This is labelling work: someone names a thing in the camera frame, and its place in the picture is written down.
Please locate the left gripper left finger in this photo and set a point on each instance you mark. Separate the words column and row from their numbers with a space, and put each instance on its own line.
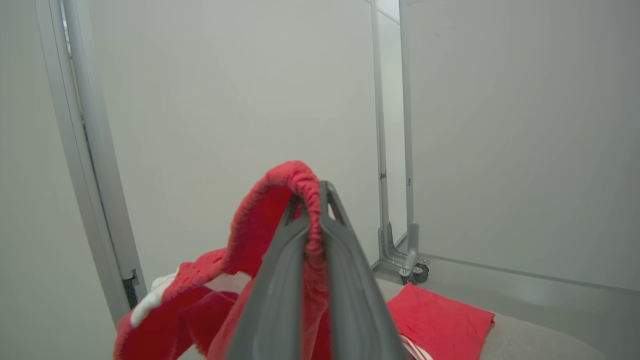
column 272, row 310

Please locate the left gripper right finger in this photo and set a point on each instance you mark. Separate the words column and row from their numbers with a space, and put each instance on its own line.
column 357, row 310

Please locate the red white basketball jersey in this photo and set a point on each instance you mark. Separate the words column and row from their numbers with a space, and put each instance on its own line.
column 260, row 220
column 440, row 320

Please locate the black caster wheel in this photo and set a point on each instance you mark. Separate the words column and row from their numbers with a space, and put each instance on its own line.
column 421, row 274

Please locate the white partition panel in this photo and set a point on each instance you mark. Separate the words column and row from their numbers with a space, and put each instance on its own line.
column 225, row 100
column 25, row 200
column 525, row 125

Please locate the grey metal partition post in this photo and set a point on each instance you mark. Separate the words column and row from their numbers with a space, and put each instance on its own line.
column 77, row 150
column 382, row 150
column 409, row 150
column 104, row 150

